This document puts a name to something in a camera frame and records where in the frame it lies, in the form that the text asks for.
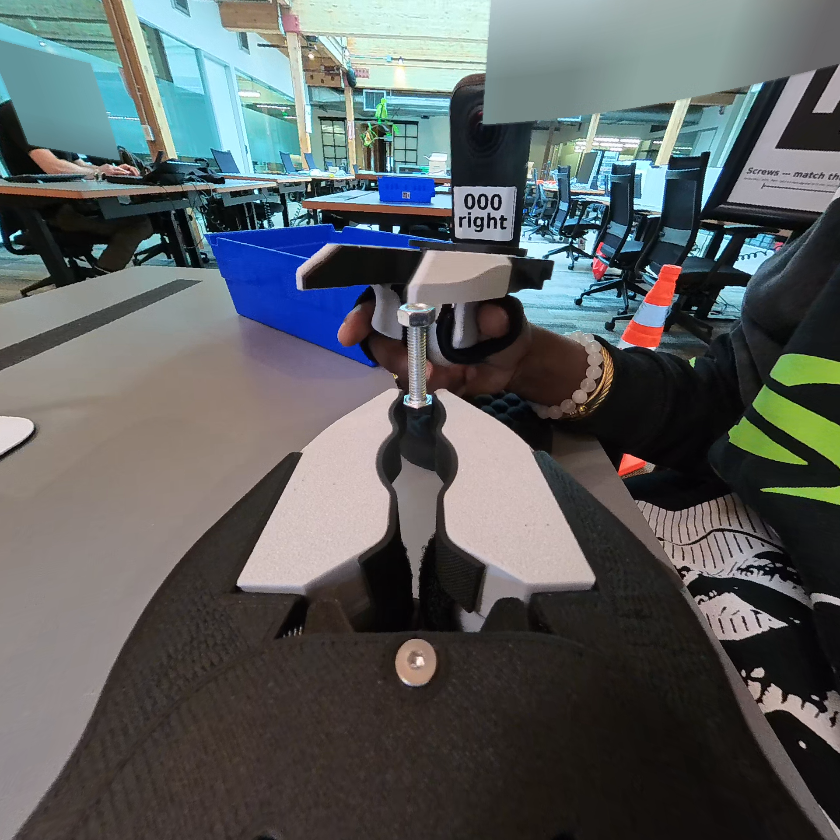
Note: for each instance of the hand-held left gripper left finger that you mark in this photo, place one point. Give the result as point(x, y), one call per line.
point(315, 519)

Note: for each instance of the thin steel bolt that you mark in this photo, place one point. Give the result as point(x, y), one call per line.
point(416, 374)

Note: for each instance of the black hoodie with green print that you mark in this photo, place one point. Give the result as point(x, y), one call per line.
point(788, 381)

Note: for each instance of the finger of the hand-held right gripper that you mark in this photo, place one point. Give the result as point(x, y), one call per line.
point(355, 269)
point(479, 278)

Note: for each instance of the green potted plant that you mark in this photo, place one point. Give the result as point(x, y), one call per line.
point(381, 121)

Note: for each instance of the sign board on white stand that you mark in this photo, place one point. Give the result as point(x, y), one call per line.
point(11, 436)

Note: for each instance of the black framed instruction sign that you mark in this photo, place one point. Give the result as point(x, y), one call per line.
point(801, 151)

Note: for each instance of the black and white printed trousers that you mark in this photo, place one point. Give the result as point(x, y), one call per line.
point(748, 617)

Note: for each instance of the person's right forearm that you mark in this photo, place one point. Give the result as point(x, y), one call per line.
point(663, 407)

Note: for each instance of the long office desk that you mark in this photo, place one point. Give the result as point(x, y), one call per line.
point(105, 194)

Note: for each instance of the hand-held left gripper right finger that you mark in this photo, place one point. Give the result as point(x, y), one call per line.
point(519, 519)

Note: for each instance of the black wrist rest pad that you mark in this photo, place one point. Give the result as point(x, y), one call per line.
point(519, 420)

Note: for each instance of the brown office desk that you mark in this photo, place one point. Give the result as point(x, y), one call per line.
point(368, 204)

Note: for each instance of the blue plastic bin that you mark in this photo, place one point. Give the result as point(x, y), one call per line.
point(407, 189)
point(276, 282)

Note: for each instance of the person's right hand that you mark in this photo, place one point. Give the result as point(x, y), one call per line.
point(551, 368)

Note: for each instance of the orange traffic cone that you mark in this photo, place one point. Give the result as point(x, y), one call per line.
point(652, 313)

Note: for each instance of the black office chair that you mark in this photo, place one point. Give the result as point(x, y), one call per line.
point(672, 217)

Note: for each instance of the small steel hex nut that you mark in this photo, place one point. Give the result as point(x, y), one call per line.
point(418, 315)

